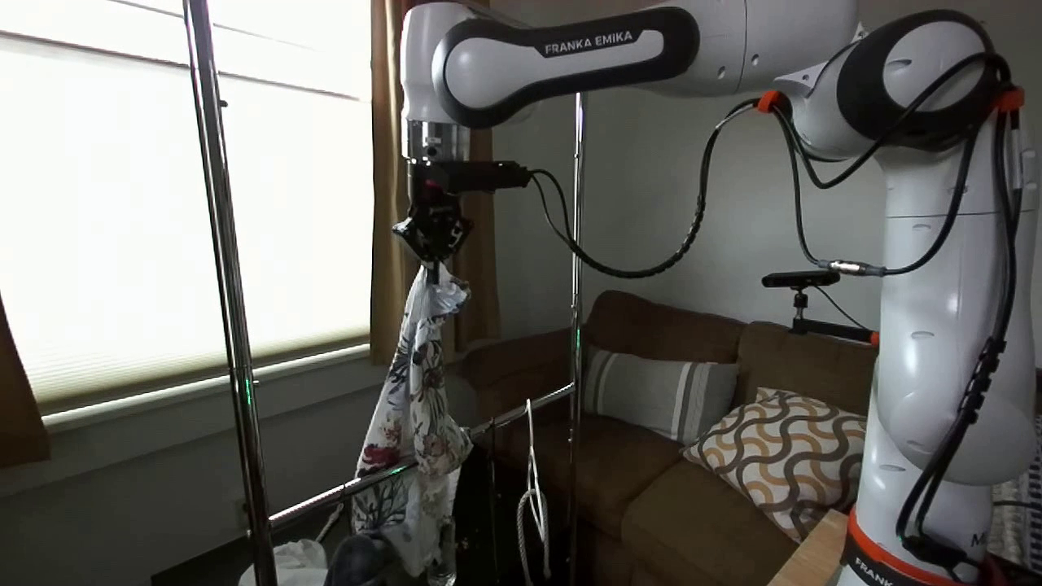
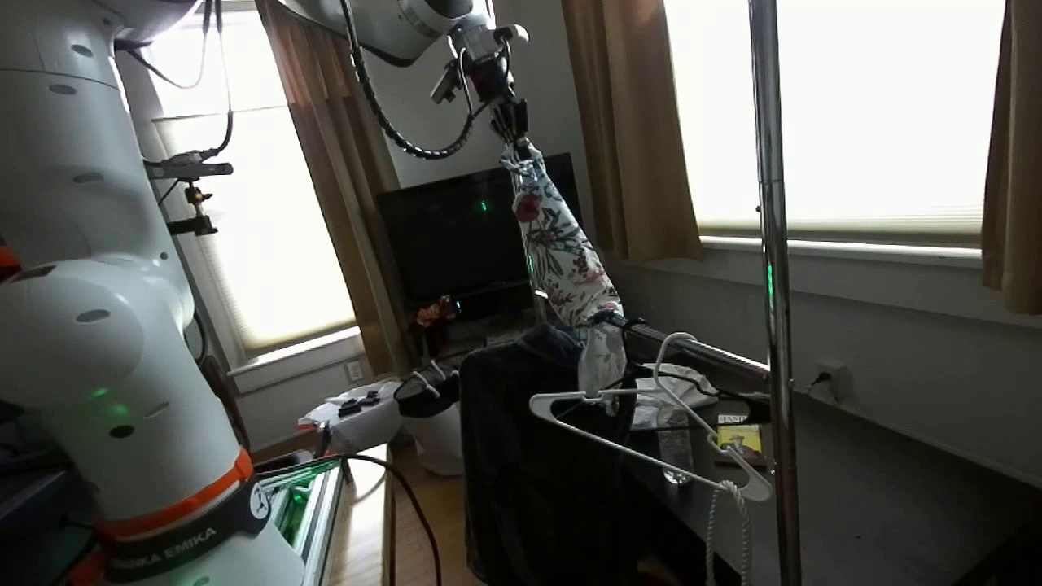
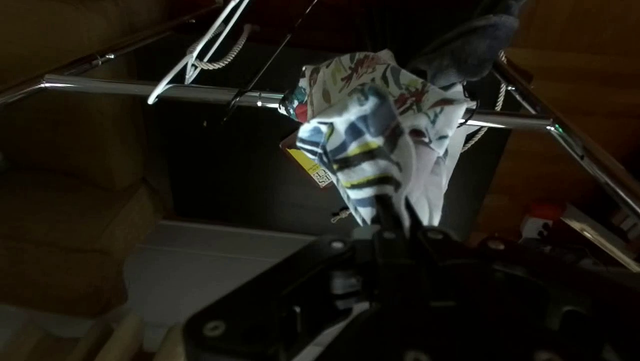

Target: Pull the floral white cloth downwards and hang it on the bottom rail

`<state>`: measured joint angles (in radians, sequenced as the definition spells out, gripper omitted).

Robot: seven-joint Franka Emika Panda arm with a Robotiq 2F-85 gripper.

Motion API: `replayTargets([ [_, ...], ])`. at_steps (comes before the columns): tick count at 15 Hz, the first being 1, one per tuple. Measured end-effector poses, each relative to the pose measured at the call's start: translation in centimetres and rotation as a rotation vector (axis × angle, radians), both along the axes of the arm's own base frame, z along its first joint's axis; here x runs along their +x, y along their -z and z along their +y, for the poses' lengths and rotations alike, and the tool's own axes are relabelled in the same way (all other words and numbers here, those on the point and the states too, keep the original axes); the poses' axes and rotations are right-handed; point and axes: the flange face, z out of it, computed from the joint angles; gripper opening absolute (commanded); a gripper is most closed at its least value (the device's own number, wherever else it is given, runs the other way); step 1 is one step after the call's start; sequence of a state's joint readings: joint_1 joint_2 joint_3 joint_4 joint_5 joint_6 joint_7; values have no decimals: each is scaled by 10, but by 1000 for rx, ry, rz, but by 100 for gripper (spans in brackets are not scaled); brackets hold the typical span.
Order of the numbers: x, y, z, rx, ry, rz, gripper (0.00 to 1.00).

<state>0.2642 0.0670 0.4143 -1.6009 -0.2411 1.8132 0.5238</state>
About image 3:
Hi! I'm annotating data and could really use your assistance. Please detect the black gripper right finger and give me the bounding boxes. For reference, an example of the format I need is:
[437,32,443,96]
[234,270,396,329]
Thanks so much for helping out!
[400,199,426,237]

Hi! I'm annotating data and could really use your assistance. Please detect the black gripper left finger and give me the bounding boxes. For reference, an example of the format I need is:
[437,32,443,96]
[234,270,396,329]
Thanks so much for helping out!
[372,191,404,237]

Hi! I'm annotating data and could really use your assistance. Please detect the floral white cloth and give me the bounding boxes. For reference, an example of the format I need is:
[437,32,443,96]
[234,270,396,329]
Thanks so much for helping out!
[277,49,477,228]

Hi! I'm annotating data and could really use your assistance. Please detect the grey fuzzy cloth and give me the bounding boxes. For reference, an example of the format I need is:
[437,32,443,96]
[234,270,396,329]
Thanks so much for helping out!
[406,0,526,88]

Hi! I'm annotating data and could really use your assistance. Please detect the yellow paper tag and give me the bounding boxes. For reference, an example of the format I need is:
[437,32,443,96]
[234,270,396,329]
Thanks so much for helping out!
[284,143,337,192]

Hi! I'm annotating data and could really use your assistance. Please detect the white plastic clothes hanger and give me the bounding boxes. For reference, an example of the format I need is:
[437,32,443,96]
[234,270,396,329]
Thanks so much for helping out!
[145,0,252,108]

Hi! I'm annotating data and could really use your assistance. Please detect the silver metal clothes rack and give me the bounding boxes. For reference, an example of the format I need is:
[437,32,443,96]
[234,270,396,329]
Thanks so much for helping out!
[0,0,640,273]

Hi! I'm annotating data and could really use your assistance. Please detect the white cord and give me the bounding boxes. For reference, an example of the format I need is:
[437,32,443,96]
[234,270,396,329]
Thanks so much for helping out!
[190,23,259,72]

